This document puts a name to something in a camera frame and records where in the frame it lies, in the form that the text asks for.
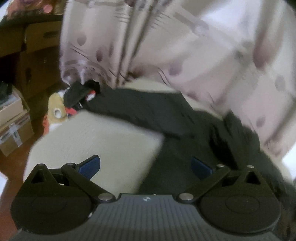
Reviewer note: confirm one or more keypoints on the plush toy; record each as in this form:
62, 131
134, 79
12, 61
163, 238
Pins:
58, 113

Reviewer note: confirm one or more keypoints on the brown cardboard box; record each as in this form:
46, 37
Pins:
38, 65

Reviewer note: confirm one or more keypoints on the cream bed mattress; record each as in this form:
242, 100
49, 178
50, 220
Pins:
126, 151

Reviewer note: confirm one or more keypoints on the floral pink curtain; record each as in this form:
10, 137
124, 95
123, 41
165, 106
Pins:
229, 55

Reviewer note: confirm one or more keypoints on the taped cardboard box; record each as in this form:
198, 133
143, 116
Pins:
16, 127

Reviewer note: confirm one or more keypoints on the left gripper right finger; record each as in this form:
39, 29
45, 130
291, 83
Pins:
233, 201

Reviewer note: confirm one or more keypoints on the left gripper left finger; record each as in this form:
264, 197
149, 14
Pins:
53, 201

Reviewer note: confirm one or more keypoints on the black garment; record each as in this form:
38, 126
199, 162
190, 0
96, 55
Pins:
188, 134

